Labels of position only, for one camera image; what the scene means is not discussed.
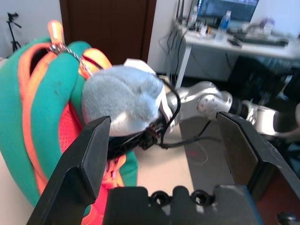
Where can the black smartphone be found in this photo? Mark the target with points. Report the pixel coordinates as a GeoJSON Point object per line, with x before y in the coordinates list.
{"type": "Point", "coordinates": [234, 42]}

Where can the black tripod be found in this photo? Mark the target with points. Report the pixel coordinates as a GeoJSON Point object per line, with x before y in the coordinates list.
{"type": "Point", "coordinates": [14, 35]}

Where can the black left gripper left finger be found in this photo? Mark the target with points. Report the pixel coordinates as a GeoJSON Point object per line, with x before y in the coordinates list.
{"type": "Point", "coordinates": [93, 150]}

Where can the computer monitor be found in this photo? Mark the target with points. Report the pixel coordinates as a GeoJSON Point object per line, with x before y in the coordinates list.
{"type": "Point", "coordinates": [227, 9]}

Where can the white office desk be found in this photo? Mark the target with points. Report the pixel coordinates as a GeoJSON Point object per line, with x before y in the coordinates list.
{"type": "Point", "coordinates": [257, 50]}

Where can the dark office chair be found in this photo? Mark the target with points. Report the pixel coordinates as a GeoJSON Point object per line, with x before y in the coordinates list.
{"type": "Point", "coordinates": [257, 79]}

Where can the black keyboard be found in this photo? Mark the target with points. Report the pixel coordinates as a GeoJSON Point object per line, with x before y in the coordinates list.
{"type": "Point", "coordinates": [262, 41]}

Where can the purple desk item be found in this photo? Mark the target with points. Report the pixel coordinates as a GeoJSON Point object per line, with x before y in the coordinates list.
{"type": "Point", "coordinates": [267, 23]}

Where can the clear water bottle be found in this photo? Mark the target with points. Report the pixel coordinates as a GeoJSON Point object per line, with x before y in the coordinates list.
{"type": "Point", "coordinates": [222, 28]}

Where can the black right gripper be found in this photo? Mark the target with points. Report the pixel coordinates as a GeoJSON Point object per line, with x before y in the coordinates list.
{"type": "Point", "coordinates": [152, 138]}

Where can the dark brown door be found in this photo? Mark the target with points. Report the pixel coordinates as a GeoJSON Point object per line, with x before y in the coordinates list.
{"type": "Point", "coordinates": [105, 28]}

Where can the black router with antennas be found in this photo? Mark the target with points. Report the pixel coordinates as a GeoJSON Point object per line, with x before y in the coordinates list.
{"type": "Point", "coordinates": [180, 11]}

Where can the orange and teal backpack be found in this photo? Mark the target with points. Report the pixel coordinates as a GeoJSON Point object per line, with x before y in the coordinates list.
{"type": "Point", "coordinates": [47, 93]}

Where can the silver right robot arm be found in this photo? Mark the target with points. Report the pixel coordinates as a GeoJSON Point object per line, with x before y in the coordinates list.
{"type": "Point", "coordinates": [211, 103]}

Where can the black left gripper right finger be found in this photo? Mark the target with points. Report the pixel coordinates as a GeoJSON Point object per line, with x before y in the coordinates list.
{"type": "Point", "coordinates": [243, 150]}

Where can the grey-blue plush pendant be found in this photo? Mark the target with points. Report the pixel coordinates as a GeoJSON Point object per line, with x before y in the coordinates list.
{"type": "Point", "coordinates": [122, 93]}

